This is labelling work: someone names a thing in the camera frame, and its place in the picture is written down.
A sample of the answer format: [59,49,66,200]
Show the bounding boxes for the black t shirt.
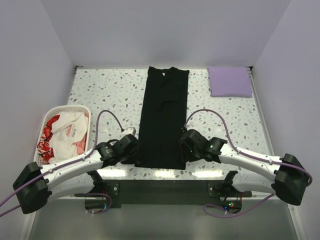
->
[125,66,190,170]

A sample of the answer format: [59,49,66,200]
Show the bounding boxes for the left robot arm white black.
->
[13,134,138,214]

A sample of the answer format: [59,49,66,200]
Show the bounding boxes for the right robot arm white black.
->
[180,128,311,206]

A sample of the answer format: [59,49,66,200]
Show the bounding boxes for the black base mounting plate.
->
[75,180,252,211]

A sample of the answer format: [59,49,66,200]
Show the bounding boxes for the pink garment in basket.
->
[74,137,87,155]

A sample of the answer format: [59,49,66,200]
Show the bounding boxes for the folded purple t shirt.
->
[207,66,252,98]

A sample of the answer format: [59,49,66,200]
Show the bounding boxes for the white red printed t shirt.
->
[37,111,90,165]

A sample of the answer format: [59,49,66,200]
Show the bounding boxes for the white plastic laundry basket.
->
[33,104,92,167]

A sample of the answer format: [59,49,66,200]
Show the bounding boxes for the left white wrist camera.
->
[120,127,137,136]

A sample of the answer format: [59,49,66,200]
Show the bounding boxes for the aluminium frame rail right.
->
[246,66,275,155]

